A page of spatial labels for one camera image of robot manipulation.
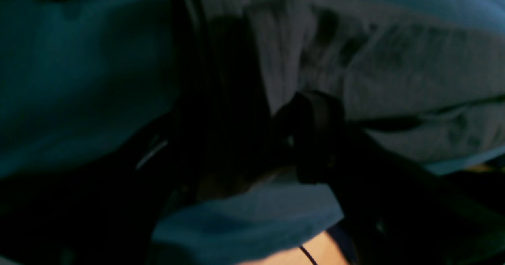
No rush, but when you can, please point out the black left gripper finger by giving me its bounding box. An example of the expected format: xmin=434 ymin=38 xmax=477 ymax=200
xmin=272 ymin=91 xmax=344 ymax=184

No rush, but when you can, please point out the grey T-shirt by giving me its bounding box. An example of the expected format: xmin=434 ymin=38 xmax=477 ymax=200
xmin=171 ymin=0 xmax=504 ymax=199

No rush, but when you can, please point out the blue table cloth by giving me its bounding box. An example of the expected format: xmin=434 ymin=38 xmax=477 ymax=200
xmin=1 ymin=0 xmax=504 ymax=265

